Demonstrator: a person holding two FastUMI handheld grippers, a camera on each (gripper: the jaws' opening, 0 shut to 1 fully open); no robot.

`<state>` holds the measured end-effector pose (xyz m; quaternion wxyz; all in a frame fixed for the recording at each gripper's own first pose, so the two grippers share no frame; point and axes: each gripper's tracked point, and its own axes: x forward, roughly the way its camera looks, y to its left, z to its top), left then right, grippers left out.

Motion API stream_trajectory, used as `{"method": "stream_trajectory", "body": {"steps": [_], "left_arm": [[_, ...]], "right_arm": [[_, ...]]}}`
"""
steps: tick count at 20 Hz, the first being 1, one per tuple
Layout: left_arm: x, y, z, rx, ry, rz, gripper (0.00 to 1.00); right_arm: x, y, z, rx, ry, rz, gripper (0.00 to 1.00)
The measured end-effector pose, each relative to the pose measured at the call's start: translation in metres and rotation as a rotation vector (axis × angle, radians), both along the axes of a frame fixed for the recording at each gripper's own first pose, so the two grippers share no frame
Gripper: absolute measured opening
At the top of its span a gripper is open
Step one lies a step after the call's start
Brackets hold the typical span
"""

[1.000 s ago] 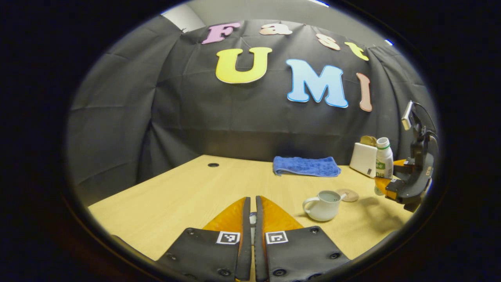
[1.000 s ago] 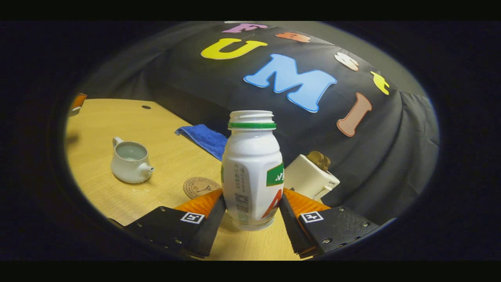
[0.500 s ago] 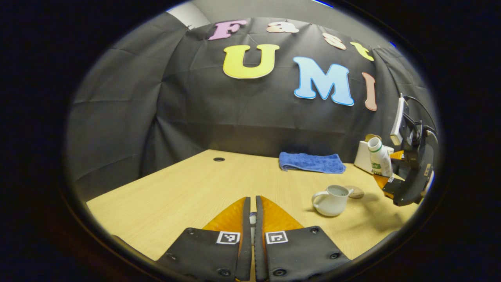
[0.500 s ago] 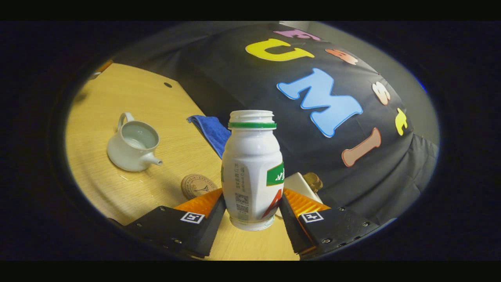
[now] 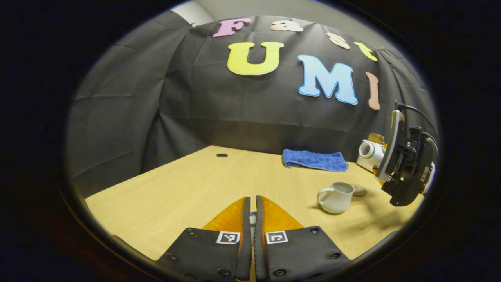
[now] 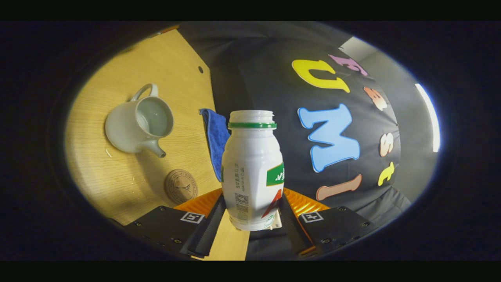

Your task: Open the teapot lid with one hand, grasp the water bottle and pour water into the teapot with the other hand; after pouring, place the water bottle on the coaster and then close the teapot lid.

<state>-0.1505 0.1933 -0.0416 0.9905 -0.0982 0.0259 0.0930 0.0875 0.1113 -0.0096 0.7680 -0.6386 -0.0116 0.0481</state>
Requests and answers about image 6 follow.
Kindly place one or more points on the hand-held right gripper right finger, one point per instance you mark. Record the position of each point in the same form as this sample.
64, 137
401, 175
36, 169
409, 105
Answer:
291, 231

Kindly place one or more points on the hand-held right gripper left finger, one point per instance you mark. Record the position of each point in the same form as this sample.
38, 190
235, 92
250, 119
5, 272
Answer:
211, 231

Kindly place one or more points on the round brown coaster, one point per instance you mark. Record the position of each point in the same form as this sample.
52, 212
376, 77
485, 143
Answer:
181, 187

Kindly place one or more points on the white water bottle green label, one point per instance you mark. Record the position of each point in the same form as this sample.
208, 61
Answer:
250, 164

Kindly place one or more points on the white teacup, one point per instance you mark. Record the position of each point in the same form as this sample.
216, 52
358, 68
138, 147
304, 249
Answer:
123, 133

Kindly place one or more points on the blue towel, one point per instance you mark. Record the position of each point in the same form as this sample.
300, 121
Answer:
217, 137

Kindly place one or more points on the black backdrop cloth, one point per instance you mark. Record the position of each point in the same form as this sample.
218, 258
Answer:
250, 78

